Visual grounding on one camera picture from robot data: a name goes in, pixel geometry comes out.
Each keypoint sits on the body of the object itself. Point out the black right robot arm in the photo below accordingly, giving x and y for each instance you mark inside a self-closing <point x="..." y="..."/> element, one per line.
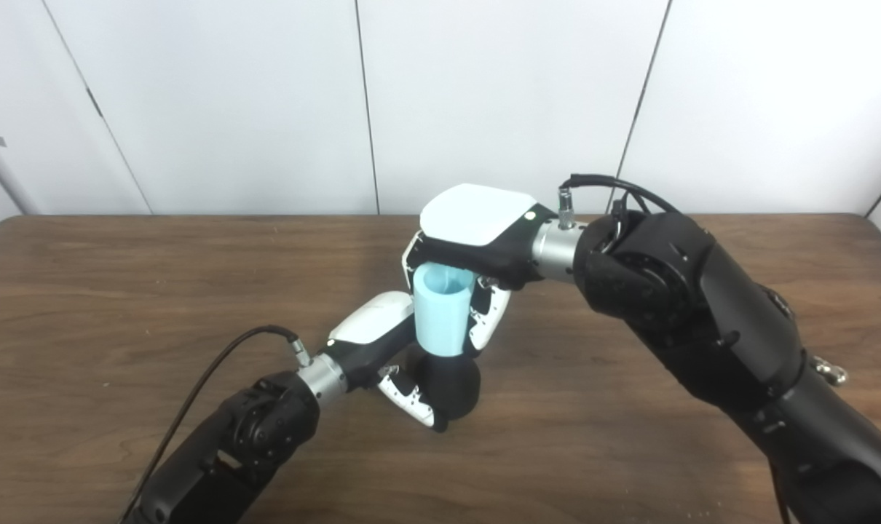
<point x="702" y="313"/>

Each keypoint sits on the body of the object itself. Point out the white and black right hand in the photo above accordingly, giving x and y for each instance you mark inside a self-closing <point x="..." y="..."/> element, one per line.
<point x="477" y="218"/>

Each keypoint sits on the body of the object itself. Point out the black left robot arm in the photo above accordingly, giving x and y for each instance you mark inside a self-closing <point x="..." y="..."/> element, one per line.
<point x="251" y="437"/>

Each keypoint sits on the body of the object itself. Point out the white and black left hand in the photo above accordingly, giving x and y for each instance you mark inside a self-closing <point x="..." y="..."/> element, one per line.
<point x="371" y="327"/>

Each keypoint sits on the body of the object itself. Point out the light blue cylinder cup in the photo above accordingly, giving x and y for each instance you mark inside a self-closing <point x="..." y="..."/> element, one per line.
<point x="440" y="320"/>

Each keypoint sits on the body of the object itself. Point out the black flared nozzle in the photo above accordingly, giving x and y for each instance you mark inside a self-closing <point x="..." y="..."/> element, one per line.
<point x="451" y="386"/>

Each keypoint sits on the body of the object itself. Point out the small silver metal plug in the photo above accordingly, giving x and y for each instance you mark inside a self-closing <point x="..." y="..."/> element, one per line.
<point x="830" y="371"/>

